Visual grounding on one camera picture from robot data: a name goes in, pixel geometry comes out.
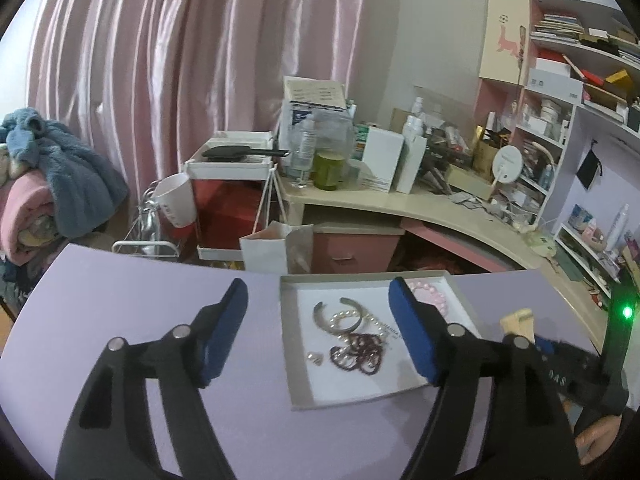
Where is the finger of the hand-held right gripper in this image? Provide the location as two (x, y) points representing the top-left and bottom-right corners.
(533, 337), (607, 368)

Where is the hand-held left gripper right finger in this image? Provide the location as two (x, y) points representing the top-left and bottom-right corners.
(387, 276), (586, 480)

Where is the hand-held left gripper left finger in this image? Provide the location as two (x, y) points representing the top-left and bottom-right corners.
(54, 278), (249, 480)

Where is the dark red bead necklace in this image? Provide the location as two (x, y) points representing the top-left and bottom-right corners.
(328, 332), (389, 376)

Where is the grey cardboard tray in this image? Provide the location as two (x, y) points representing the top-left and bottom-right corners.
(279, 270), (484, 411)

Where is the silver cuff bracelet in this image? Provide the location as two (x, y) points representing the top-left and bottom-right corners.
(313, 297), (362, 335)

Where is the person's right hand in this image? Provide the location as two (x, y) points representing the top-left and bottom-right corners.
(574, 409), (628, 467)

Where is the white paper bag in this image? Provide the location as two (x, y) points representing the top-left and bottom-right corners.
(239, 222), (314, 277)

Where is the pale green power strip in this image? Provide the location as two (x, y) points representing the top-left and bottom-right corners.
(524, 232), (559, 260)

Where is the pink drawer cabinet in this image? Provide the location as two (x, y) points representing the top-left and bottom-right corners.
(312, 224), (406, 276)

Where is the red storage box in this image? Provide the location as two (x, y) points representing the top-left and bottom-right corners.
(192, 180), (267, 252)

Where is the curved beige desk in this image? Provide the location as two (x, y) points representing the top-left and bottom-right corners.
(276, 174), (612, 322)

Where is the white mug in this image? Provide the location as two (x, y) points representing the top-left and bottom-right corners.
(152, 173), (199, 229)

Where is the gold flat box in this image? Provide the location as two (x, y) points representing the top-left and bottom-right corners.
(444, 164), (497, 202)

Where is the tall white box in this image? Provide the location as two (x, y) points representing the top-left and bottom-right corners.
(395, 135), (429, 195)

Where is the white trolley cart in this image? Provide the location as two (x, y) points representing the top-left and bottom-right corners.
(182, 131), (282, 262)

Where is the white carton box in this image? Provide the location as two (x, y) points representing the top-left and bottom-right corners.
(360, 126), (405, 194)

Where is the green glass jar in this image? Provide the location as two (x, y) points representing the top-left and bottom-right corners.
(313, 152), (348, 192)

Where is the black hairbrush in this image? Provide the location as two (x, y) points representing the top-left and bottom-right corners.
(201, 145), (291, 163)

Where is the round white mirror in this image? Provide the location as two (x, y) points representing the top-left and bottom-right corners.
(491, 145), (525, 184)

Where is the clear plastic bottle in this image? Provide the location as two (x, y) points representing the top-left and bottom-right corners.
(288, 114), (317, 189)

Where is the white pump bottle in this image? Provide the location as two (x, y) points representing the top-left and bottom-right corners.
(402, 97), (427, 142)

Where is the blue fleece blanket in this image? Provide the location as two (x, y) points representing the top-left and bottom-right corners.
(0, 107), (130, 239)

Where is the pink blanket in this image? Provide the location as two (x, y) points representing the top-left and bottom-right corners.
(0, 172), (64, 267)

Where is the clear plastic storage container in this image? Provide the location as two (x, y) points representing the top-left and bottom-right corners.
(278, 76), (354, 187)

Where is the pink and white shelf unit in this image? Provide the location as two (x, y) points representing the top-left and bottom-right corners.
(475, 0), (640, 313)

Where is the pink satin curtain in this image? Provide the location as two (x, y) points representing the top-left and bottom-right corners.
(26, 0), (372, 203)

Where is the pink bead bracelet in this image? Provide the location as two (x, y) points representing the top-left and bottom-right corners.
(406, 281), (451, 319)

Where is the white pearl bracelet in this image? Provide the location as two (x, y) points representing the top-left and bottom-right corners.
(327, 310), (402, 342)

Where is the silver wire rack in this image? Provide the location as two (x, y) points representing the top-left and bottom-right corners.
(112, 184), (180, 262)

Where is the black drawstring pouch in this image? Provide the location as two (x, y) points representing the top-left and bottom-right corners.
(575, 139), (604, 191)

